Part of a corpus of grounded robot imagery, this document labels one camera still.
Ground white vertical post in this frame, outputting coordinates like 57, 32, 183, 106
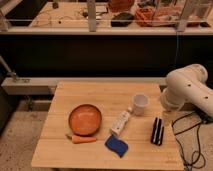
87, 0, 96, 32

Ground brown basket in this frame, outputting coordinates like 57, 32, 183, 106
108, 0, 134, 12

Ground black cables on floor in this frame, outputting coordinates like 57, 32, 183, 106
171, 110, 208, 171

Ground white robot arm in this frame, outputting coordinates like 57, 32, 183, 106
160, 64, 213, 126

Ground orange crate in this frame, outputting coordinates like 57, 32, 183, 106
134, 7, 203, 28

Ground white tube bottle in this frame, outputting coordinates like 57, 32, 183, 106
110, 107, 132, 136

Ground white cup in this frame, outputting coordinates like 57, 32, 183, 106
132, 94, 149, 116

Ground blue sponge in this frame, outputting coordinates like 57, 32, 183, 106
105, 135, 128, 158

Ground black pouch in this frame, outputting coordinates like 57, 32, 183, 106
111, 12, 134, 27

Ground orange ceramic bowl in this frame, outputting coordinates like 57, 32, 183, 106
68, 104, 102, 136

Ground metal clamp bracket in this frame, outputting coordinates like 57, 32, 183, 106
0, 54, 31, 84

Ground orange carrot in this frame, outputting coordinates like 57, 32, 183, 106
66, 135, 97, 144

